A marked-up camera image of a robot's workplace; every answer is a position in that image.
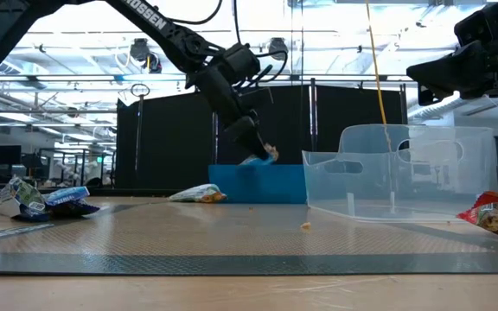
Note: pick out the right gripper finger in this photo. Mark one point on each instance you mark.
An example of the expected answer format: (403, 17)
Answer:
(456, 69)
(448, 90)

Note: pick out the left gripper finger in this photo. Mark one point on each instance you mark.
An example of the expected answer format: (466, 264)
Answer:
(244, 131)

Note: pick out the blue granola bar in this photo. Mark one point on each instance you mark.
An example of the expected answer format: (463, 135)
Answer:
(270, 152)
(197, 193)
(67, 195)

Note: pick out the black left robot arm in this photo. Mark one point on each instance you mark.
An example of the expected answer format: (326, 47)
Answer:
(175, 34)

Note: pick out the granola crumb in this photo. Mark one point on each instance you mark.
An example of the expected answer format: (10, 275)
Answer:
(305, 225)

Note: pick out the teal plastic bin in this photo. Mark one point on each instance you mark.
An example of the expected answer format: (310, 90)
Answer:
(257, 185)

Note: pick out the black partition screen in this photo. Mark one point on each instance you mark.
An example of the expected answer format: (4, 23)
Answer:
(167, 138)

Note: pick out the black ceiling fixture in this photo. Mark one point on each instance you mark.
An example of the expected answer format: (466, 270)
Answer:
(278, 48)
(140, 49)

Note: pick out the clear plastic bin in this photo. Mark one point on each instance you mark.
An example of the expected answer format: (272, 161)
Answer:
(448, 185)

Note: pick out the dark computer monitor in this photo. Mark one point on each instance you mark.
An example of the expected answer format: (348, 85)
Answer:
(6, 154)

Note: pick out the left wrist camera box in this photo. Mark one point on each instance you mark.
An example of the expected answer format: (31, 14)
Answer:
(263, 97)

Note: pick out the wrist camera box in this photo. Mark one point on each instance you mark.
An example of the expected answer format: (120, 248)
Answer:
(263, 97)
(476, 28)

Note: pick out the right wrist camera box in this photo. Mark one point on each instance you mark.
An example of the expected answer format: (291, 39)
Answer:
(476, 28)

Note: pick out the black aluminium table frame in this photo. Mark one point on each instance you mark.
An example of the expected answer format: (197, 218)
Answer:
(145, 193)

